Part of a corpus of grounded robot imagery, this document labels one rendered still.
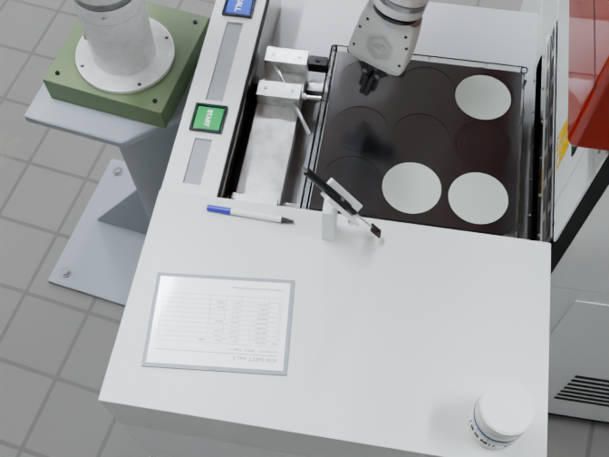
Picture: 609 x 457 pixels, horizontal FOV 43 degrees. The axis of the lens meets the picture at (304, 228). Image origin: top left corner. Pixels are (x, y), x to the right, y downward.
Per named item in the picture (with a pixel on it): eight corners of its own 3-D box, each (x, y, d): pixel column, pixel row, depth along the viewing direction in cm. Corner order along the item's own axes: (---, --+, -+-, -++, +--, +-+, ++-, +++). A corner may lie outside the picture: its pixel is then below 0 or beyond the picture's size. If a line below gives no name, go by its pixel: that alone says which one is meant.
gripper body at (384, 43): (361, -1, 118) (342, 56, 126) (420, 28, 117) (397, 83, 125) (378, -23, 123) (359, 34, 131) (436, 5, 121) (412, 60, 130)
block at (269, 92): (302, 93, 143) (302, 83, 141) (299, 108, 142) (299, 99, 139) (260, 89, 144) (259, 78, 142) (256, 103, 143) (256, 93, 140)
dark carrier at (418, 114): (521, 74, 143) (522, 72, 142) (514, 238, 127) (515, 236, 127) (338, 53, 146) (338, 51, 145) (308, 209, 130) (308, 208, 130)
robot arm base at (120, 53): (58, 77, 147) (28, 9, 130) (104, 6, 155) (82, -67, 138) (149, 107, 144) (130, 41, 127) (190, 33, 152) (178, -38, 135)
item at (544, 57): (541, 67, 149) (555, 34, 141) (535, 271, 129) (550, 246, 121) (532, 66, 150) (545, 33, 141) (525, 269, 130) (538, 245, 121)
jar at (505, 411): (519, 403, 107) (536, 384, 99) (517, 454, 104) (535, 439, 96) (468, 395, 108) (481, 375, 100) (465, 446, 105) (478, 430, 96)
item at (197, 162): (281, 5, 162) (277, -46, 149) (226, 238, 137) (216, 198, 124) (237, 1, 162) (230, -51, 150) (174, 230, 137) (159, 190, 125)
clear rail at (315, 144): (338, 48, 147) (338, 43, 146) (305, 218, 130) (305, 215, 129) (331, 47, 147) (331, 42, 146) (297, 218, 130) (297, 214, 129)
